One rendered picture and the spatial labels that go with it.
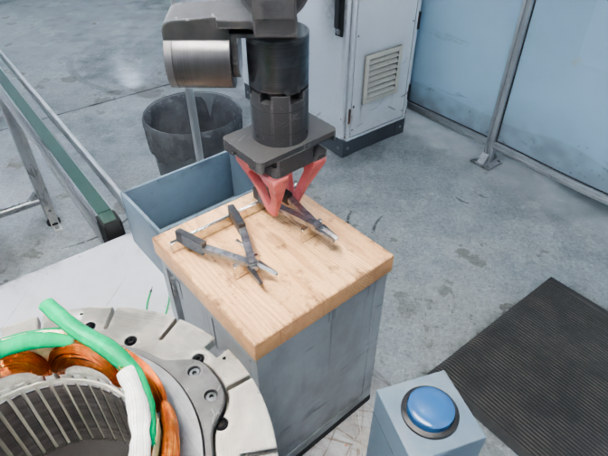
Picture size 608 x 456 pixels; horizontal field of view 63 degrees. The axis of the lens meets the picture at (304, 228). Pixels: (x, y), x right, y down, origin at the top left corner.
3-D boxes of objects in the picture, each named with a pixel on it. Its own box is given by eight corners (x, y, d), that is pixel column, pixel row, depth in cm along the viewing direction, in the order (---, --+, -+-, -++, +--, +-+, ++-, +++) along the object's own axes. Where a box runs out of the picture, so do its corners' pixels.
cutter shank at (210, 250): (203, 252, 52) (202, 248, 52) (207, 247, 53) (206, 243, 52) (253, 269, 50) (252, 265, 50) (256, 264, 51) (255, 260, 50)
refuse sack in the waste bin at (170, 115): (142, 181, 218) (124, 107, 195) (219, 153, 236) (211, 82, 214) (184, 224, 194) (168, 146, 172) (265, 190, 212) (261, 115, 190)
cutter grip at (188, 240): (175, 242, 54) (174, 230, 53) (181, 238, 55) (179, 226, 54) (203, 256, 52) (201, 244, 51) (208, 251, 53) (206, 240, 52)
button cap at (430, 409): (420, 439, 41) (422, 432, 41) (398, 397, 44) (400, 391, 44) (462, 425, 42) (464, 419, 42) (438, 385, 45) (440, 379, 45)
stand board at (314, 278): (155, 252, 58) (150, 237, 57) (281, 192, 68) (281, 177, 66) (255, 362, 47) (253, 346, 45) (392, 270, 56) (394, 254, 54)
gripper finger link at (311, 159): (241, 206, 58) (233, 136, 52) (289, 182, 61) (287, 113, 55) (278, 236, 54) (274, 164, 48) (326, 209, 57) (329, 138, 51)
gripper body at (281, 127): (223, 152, 51) (214, 85, 47) (298, 120, 57) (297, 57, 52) (261, 180, 48) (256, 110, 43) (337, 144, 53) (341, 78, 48)
